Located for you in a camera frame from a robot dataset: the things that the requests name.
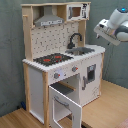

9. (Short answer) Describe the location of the white oven door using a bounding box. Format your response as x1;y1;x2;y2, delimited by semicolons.
49;87;82;128

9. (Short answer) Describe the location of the black toy faucet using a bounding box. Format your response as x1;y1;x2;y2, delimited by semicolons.
67;33;82;49

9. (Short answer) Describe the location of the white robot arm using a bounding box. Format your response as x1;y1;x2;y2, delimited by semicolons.
94;8;128;45

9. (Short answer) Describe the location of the wooden toy kitchen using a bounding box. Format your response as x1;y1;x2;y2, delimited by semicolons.
22;2;105;128

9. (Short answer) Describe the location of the toy microwave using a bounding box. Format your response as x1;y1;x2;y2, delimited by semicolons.
67;3;88;21

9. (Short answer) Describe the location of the red stove knob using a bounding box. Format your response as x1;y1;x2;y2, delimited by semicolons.
54;73;60;79
71;66;79;73

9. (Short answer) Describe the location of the left red stove knob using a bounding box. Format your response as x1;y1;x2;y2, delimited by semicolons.
54;73;60;79

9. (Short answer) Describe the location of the grey range hood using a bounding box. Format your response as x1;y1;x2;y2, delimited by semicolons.
34;6;64;27

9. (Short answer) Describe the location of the black toy stovetop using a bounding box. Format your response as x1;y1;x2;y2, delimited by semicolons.
34;53;71;66

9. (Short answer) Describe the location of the grey toy sink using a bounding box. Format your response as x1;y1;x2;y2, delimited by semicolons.
65;47;95;56

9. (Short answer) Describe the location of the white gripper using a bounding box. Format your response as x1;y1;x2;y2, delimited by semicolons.
94;19;120;45

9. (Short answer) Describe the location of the right red stove knob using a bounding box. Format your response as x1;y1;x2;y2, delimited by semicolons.
71;66;79;73

